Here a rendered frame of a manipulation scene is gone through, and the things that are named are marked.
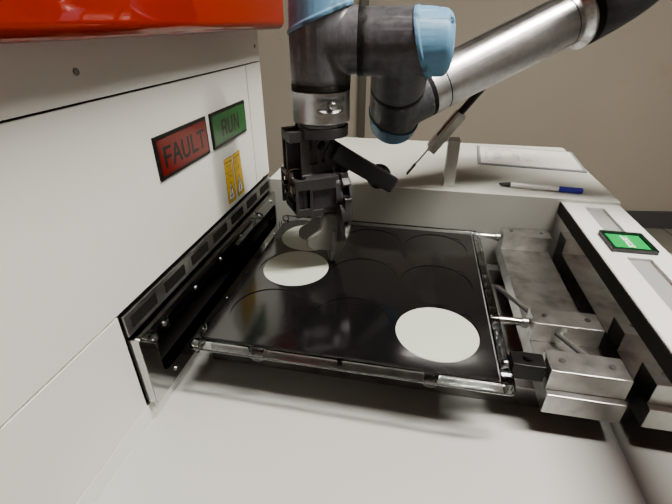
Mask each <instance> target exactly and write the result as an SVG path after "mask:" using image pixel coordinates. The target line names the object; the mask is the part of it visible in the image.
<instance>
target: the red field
mask: <svg viewBox="0 0 672 504"><path fill-rule="evenodd" d="M156 144H157V148H158V153H159V158H160V162H161V167H162V171H163V176H164V177H165V176H167V175H169V174H170V173H172V172H174V171H175V170H177V169H179V168H181V167H182V166H184V165H186V164H187V163H189V162H191V161H192V160H194V159H196V158H197V157H199V156H201V155H203V154H204V153H206V152H208V151H209V146H208V139H207V133H206V126H205V120H203V121H201V122H199V123H196V124H194V125H192V126H190V127H187V128H185V129H183V130H181V131H178V132H176V133H174V134H171V135H169V136H167V137H165V138H162V139H160V140H158V141H156Z"/></svg>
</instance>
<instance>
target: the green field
mask: <svg viewBox="0 0 672 504"><path fill-rule="evenodd" d="M212 124H213V130H214V137H215V144H216V146H218V145H219V144H221V143H223V142H225V141H226V140H228V139H230V138H231V137H233V136H235V135H236V134H238V133H240V132H242V131H243V130H245V129H246V122H245V113H244V103H242V104H239V105H237V106H235V107H233V108H230V109H228V110H226V111H224V112H221V113H219V114H217V115H215V116H212Z"/></svg>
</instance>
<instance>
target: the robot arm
mask: <svg viewBox="0 0 672 504"><path fill-rule="evenodd" d="M658 1H659V0H549V1H547V2H545V3H543V4H541V5H539V6H537V7H535V8H533V9H531V10H529V11H527V12H525V13H523V14H521V15H519V16H517V17H515V18H513V19H511V20H509V21H507V22H505V23H503V24H501V25H499V26H497V27H495V28H493V29H491V30H489V31H487V32H484V33H482V34H480V35H478V36H476V37H474V38H472V39H470V40H468V41H466V42H464V43H462V44H460V45H458V46H456V47H454V45H455V33H456V22H455V16H454V13H453V12H452V10H451V9H449V8H447V7H438V6H431V5H421V4H415V6H359V5H353V0H288V29H287V34H288V35H289V52H290V71H291V96H292V117H293V121H294V122H295V126H286V127H281V135H282V151H283V166H282V167H280V168H281V183H282V197H283V201H286V203H287V204H288V206H289V207H290V208H291V209H292V211H293V212H294V213H295V214H296V215H297V219H298V218H303V217H309V218H311V220H310V221H309V222H308V223H306V224H305V225H303V226H302V227H300V229H299V236H300V237H301V238H302V239H304V240H307V247H308V248H309V249H313V250H327V253H328V257H329V260H330V261H335V260H336V258H337V257H338V255H339V253H340V252H341V250H342V248H343V246H344V244H345V242H346V240H347V239H348V235H349V231H350V227H351V222H352V208H351V203H352V187H351V180H350V177H349V176H348V170H350V171H351V172H353V173H355V174H357V175H359V176H360V177H362V178H364V179H366V180H367V182H368V183H369V185H370V186H371V187H373V188H376V189H381V188H382V189H384V190H385V191H387V192H391V191H392V190H393V188H394V187H395V185H396V184H397V182H398V178H397V177H395V176H394V175H392V174H391V171H390V169H389V168H388V167H387V166H386V165H384V164H374V163H372V162H371V161H369V160H367V159H366V158H364V157H362V156H361V155H359V154H357V153H356V152H354V151H352V150H351V149H349V148H347V147H346V146H344V145H342V144H341V143H339V142H337V141H336V140H335V139H340V138H343V137H346V136H347V135H348V123H347V122H348V121H349V119H350V83H351V75H357V76H371V86H370V105H369V110H368V113H369V117H370V126H371V130H372V132H373V134H374V135H375V136H376V138H378V139H379V140H380V141H382V142H384V143H387V144H400V143H403V142H405V141H407V140H408V139H409V138H410V137H411V136H412V135H413V133H414V132H415V130H416V129H417V126H418V123H420V122H422V121H424V120H426V119H428V118H429V117H431V116H433V115H435V114H437V113H439V112H441V111H443V110H445V109H447V108H449V107H451V106H453V105H455V104H457V103H459V102H461V101H463V100H465V99H467V98H469V97H471V96H473V95H475V94H477V93H479V92H481V91H483V90H485V89H487V88H489V87H491V86H493V85H495V84H497V83H499V82H501V81H503V80H505V79H506V78H508V77H510V76H512V75H514V74H516V73H518V72H520V71H522V70H524V69H526V68H528V67H530V66H532V65H534V64H536V63H538V62H540V61H542V60H544V59H546V58H548V57H550V56H552V55H554V54H556V53H558V52H560V51H562V50H564V49H566V48H567V49H571V50H577V49H581V48H583V47H585V46H587V45H589V44H591V43H593V42H595V41H597V40H599V39H601V38H602V37H604V36H606V35H608V34H610V33H611V32H613V31H615V30H617V29H618V28H620V27H622V26H623V25H625V24H627V23H628V22H630V21H631V20H633V19H635V18H636V17H638V16H639V15H640V14H642V13H643V12H645V11H646V10H648V9H649V8H650V7H651V6H653V5H654V4H655V3H657V2H658ZM284 176H285V180H284ZM284 184H285V185H284ZM285 190H286V193H285Z"/></svg>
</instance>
